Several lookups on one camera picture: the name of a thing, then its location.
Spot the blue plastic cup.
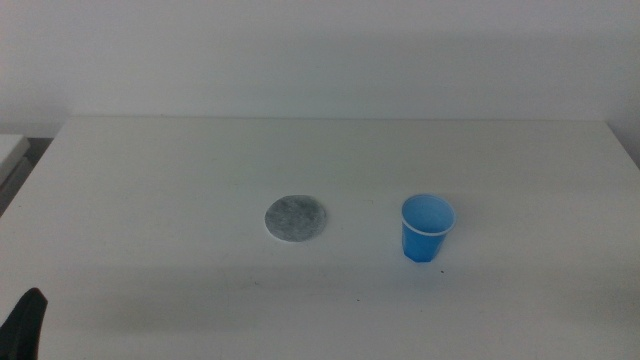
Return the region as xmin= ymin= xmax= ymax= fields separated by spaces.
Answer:
xmin=400 ymin=193 xmax=457 ymax=264

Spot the round grey cup mat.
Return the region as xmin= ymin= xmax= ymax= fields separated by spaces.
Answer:
xmin=263 ymin=194 xmax=328 ymax=244

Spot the white side cabinet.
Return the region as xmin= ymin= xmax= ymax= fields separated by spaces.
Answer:
xmin=0 ymin=133 xmax=32 ymax=188

